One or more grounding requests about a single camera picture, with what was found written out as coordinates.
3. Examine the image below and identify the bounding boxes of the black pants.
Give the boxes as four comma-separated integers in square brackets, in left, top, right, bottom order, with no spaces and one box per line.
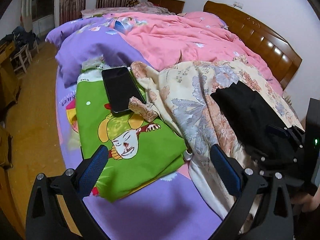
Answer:
[211,81,304,173]

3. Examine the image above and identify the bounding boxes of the person's right hand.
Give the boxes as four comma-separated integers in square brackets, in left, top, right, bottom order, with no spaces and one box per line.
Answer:
[291,187,320,212]

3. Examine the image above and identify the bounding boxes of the brown wooden headboard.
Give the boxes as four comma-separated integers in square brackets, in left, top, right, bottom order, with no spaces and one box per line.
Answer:
[203,1,302,89]

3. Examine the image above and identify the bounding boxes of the purple bed sheet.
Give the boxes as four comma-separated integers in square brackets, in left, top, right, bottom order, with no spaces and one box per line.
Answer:
[46,17,221,239]

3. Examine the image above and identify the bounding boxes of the green cartoon blanket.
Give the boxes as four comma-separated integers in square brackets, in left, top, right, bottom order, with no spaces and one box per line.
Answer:
[66,68,187,202]

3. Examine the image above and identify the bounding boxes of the floral cream quilt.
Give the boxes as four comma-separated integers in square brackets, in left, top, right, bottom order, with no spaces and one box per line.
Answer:
[131,57,300,218]

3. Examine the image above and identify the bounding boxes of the wooden desk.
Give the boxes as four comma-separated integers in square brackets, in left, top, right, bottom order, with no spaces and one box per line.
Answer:
[0,42,21,110]

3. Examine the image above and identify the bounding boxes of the black smartphone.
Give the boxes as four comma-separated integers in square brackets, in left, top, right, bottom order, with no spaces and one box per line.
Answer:
[101,67,146,115]

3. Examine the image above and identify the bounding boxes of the white stool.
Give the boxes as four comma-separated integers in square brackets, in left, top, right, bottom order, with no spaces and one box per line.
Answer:
[11,44,32,73]

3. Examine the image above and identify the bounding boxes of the pink duvet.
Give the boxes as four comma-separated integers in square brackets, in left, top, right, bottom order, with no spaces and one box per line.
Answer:
[104,11,283,95]

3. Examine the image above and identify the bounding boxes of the dark wooden side cabinet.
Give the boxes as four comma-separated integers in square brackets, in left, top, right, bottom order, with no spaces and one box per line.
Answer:
[148,0,185,14]

